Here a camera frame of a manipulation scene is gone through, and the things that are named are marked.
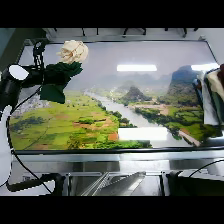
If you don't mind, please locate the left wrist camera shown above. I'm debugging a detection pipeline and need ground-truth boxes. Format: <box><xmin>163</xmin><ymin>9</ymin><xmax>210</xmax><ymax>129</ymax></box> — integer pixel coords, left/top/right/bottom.
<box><xmin>32</xmin><ymin>39</ymin><xmax>48</xmax><ymax>70</ymax></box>

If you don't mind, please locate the dark green garment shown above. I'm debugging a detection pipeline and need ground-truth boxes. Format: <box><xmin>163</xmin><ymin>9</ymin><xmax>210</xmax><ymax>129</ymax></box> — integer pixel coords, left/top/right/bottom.
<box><xmin>39</xmin><ymin>61</ymin><xmax>84</xmax><ymax>105</ymax></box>

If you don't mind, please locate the silver frame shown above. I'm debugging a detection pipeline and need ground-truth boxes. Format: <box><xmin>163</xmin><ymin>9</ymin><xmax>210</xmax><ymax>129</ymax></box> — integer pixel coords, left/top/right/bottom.
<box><xmin>0</xmin><ymin>149</ymin><xmax>224</xmax><ymax>197</ymax></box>

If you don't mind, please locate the black cable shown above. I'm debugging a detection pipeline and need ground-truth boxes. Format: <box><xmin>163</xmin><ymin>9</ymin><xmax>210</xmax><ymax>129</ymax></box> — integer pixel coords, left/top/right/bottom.
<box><xmin>5</xmin><ymin>85</ymin><xmax>55</xmax><ymax>195</ymax></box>
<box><xmin>195</xmin><ymin>159</ymin><xmax>224</xmax><ymax>177</ymax></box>

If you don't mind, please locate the cream garment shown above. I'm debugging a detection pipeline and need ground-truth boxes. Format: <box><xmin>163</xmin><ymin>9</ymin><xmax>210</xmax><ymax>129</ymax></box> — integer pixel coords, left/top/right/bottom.
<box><xmin>55</xmin><ymin>39</ymin><xmax>90</xmax><ymax>65</ymax></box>

